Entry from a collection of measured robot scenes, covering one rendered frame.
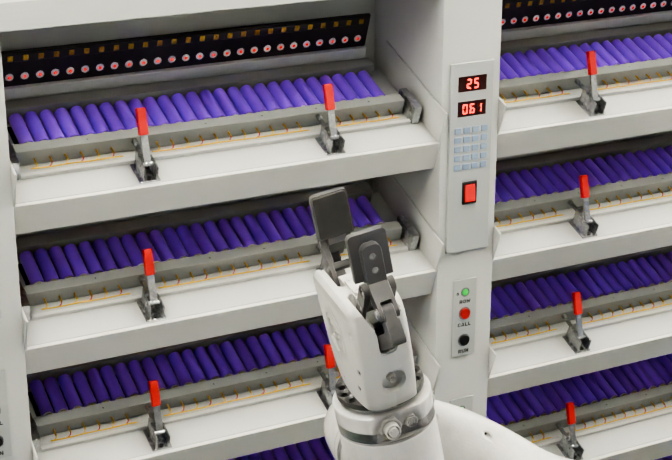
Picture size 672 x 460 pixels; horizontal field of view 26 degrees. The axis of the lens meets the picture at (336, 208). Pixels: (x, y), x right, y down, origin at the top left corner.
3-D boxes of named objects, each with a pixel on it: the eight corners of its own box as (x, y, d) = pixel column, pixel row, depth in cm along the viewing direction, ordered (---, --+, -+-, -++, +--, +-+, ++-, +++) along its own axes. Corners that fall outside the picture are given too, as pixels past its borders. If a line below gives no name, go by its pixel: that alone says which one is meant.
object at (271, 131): (434, 168, 207) (454, 88, 198) (12, 235, 181) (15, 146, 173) (372, 89, 220) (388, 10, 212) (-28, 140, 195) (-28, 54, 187)
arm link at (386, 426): (358, 459, 118) (351, 428, 117) (324, 409, 126) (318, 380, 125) (452, 425, 120) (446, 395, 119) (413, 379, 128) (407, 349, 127)
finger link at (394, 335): (399, 378, 112) (386, 314, 110) (367, 341, 119) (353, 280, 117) (413, 373, 112) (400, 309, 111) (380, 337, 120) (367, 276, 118)
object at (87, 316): (431, 293, 213) (450, 221, 205) (23, 375, 188) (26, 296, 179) (371, 209, 227) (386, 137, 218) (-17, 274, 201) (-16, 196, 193)
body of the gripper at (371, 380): (360, 438, 117) (335, 317, 113) (321, 382, 126) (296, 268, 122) (445, 408, 119) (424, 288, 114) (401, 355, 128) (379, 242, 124)
